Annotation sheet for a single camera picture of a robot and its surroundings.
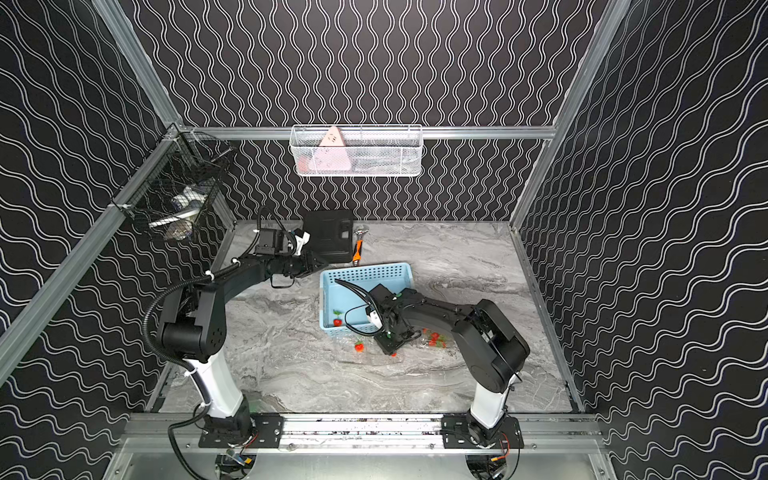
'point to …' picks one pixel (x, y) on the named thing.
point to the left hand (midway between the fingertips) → (323, 259)
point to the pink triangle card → (331, 154)
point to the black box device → (331, 235)
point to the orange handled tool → (357, 255)
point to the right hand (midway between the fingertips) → (390, 345)
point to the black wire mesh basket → (168, 189)
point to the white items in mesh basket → (185, 208)
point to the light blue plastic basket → (336, 297)
